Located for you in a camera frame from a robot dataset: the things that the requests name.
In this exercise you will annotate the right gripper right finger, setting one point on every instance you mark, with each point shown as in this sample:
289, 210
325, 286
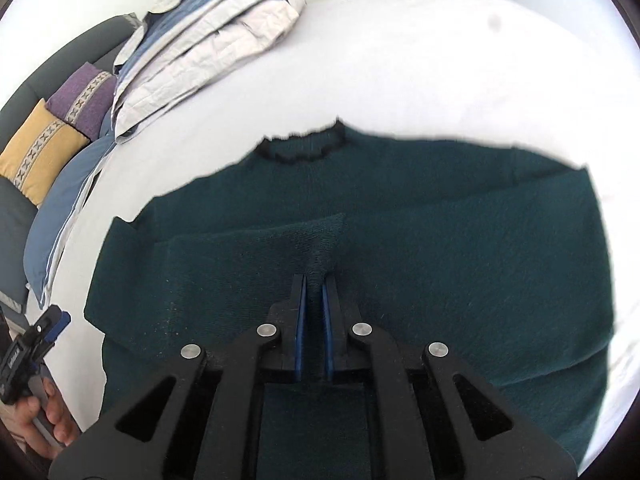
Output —
342, 361

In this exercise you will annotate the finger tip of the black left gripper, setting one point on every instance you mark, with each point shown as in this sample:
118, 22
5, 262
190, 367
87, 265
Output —
51, 325

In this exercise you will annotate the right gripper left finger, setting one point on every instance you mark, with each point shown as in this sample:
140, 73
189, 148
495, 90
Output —
285, 360

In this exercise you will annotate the dark green knit sweater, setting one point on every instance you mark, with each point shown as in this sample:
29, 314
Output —
498, 253

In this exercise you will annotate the blue pillow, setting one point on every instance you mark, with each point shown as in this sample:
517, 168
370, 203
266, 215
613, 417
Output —
55, 212

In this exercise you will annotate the yellow patterned cushion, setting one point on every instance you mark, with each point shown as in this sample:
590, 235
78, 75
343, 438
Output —
38, 151

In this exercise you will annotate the purple patterned cushion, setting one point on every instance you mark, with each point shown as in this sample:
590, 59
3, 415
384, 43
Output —
84, 99

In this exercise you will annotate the dark grey sofa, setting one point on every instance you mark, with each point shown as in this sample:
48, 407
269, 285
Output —
98, 46

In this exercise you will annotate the white bed sheet mattress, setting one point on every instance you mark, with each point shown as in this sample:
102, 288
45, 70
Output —
484, 72

